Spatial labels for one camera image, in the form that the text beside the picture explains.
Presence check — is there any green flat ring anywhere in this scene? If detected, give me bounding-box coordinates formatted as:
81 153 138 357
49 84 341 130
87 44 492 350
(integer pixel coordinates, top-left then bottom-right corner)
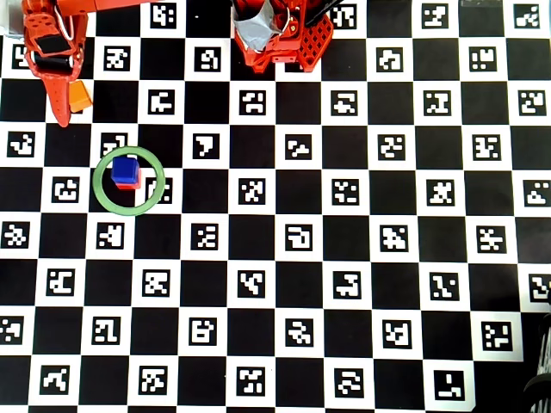
92 145 167 217

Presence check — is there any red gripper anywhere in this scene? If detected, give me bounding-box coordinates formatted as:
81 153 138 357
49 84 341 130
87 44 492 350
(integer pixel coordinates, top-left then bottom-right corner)
24 35 86 129

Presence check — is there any orange cube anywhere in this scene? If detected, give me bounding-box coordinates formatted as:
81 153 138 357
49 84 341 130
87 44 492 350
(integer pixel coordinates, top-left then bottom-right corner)
68 80 94 114

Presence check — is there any black tripod mount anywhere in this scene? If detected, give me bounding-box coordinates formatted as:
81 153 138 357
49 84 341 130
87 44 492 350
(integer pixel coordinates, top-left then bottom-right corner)
523 312 551 413

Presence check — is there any red cube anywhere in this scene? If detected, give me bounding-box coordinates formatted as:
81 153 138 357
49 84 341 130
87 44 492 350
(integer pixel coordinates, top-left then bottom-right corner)
115 169 143 192

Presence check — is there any blue cube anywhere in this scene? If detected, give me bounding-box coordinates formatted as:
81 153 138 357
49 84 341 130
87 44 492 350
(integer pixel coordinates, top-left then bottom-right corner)
110 156 140 184

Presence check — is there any grey duct tape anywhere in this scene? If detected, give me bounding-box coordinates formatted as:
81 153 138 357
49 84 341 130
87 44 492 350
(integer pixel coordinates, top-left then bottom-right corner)
233 3 286 55

